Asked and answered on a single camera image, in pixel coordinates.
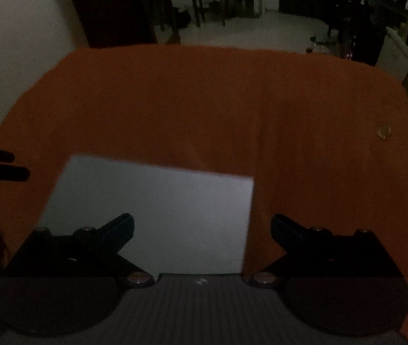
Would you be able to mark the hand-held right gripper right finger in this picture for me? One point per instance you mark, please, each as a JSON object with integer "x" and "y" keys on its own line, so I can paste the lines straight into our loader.
{"x": 279, "y": 228}

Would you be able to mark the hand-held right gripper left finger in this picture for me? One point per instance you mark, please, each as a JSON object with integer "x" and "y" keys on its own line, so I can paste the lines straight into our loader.
{"x": 125, "y": 228}

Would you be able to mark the orange cloth covered desktop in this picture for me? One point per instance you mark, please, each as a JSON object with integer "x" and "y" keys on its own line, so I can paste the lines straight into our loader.
{"x": 189, "y": 107}

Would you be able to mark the small yellowish scrap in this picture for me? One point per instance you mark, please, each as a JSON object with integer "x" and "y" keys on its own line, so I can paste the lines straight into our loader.
{"x": 384, "y": 132}

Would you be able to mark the dark tall wardrobe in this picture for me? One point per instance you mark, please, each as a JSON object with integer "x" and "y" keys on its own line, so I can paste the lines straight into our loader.
{"x": 110, "y": 7}

